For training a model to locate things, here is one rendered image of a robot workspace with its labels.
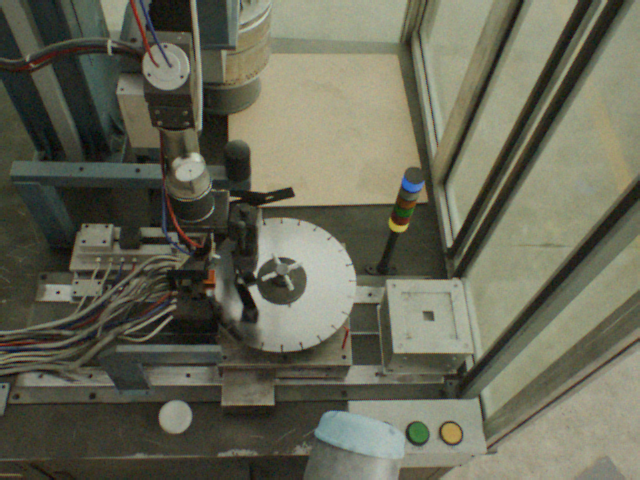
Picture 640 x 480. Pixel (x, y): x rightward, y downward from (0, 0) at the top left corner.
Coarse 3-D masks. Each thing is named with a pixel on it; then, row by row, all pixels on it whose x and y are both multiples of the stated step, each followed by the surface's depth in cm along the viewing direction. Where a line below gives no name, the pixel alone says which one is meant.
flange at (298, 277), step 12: (264, 264) 135; (288, 264) 135; (288, 276) 132; (300, 276) 134; (264, 288) 132; (276, 288) 132; (288, 288) 132; (300, 288) 132; (276, 300) 131; (288, 300) 131
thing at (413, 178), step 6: (408, 168) 127; (414, 168) 127; (408, 174) 126; (414, 174) 126; (420, 174) 126; (402, 180) 127; (408, 180) 125; (414, 180) 125; (420, 180) 125; (402, 186) 128; (408, 186) 126; (414, 186) 126; (420, 186) 126; (414, 192) 127
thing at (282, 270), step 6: (276, 258) 131; (276, 264) 131; (282, 264) 130; (294, 264) 131; (300, 264) 131; (276, 270) 129; (282, 270) 129; (288, 270) 130; (264, 276) 129; (270, 276) 129; (276, 276) 131; (282, 276) 129; (288, 282) 128
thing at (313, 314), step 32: (288, 224) 142; (224, 256) 136; (288, 256) 137; (320, 256) 138; (224, 288) 132; (256, 288) 133; (320, 288) 134; (352, 288) 135; (224, 320) 128; (256, 320) 129; (288, 320) 129; (320, 320) 130
